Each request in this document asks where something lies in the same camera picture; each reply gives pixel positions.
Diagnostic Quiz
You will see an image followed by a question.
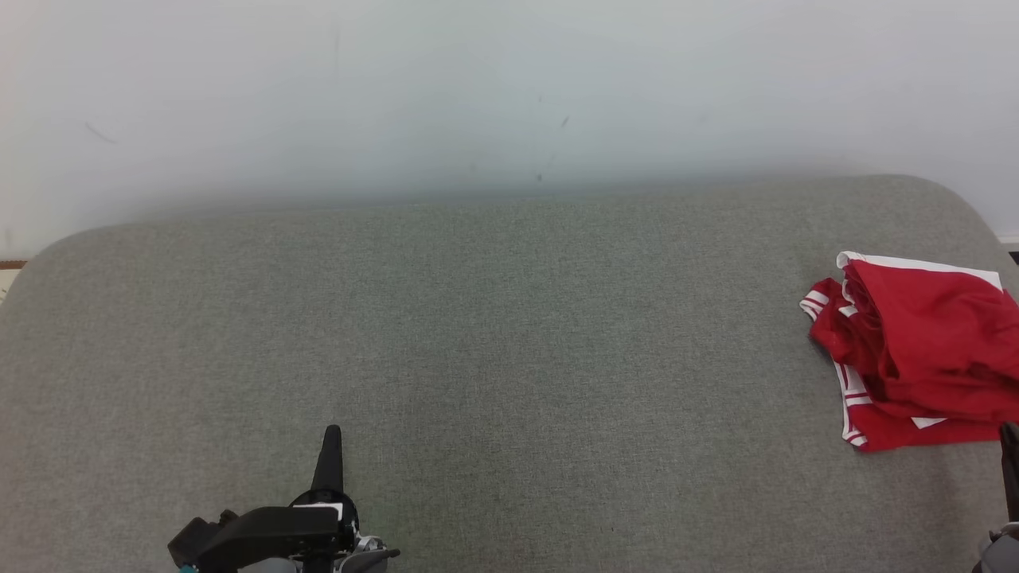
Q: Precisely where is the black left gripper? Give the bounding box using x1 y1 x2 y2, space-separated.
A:
288 424 361 558

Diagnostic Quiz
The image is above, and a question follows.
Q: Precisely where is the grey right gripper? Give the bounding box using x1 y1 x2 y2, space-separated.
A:
971 422 1019 573

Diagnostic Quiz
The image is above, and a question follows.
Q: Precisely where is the red Bulls 23 jersey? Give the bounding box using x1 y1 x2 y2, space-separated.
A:
800 251 1019 453

